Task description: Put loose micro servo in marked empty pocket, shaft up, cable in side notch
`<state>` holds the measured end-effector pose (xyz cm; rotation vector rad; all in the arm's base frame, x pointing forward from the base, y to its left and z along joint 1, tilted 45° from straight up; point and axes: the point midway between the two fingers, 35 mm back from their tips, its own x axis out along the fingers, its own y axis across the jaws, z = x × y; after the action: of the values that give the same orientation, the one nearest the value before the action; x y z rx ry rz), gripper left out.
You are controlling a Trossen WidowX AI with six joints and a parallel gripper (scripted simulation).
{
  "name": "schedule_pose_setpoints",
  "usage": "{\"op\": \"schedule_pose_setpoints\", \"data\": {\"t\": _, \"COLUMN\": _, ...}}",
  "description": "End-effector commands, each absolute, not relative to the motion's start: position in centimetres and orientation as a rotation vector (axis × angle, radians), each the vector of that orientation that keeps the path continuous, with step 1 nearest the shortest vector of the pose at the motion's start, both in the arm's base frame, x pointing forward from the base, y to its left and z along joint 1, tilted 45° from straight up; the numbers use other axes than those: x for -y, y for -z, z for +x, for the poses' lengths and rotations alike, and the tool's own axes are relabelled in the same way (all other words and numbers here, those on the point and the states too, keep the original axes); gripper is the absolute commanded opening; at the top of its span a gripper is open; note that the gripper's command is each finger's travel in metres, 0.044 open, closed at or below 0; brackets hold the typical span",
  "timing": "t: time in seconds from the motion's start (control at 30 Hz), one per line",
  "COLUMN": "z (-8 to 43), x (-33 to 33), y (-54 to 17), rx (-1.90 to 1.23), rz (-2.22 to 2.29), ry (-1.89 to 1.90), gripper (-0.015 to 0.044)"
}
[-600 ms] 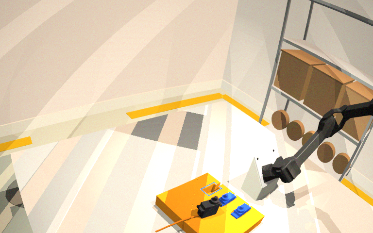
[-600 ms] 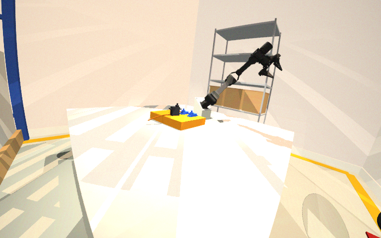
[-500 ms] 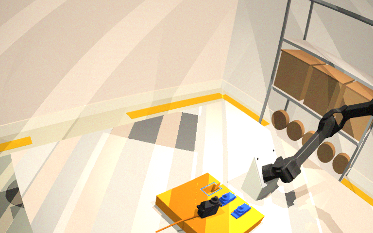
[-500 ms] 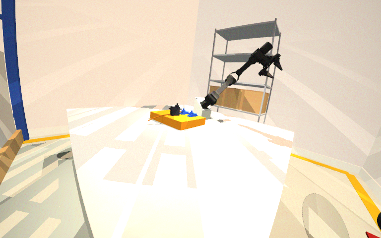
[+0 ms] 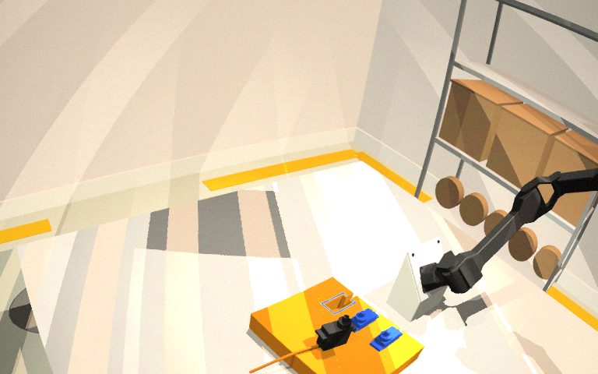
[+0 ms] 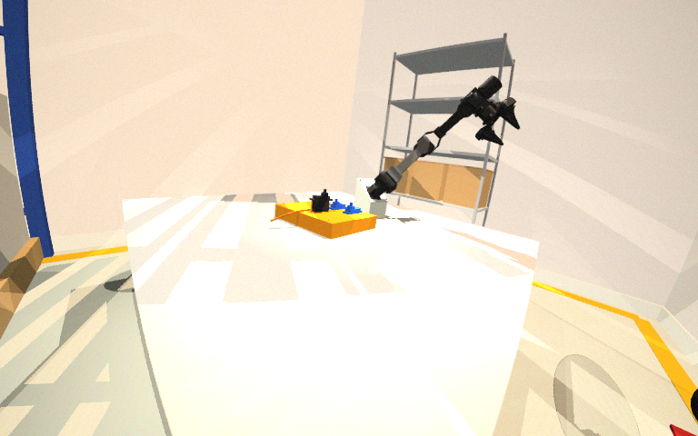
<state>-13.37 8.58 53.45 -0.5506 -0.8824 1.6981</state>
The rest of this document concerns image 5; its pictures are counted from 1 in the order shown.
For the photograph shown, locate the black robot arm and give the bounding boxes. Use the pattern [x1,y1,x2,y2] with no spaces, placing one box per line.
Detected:
[419,168,598,294]

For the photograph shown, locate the black micro servo with orange cable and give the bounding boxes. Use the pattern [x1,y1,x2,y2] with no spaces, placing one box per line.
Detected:
[249,315,357,373]

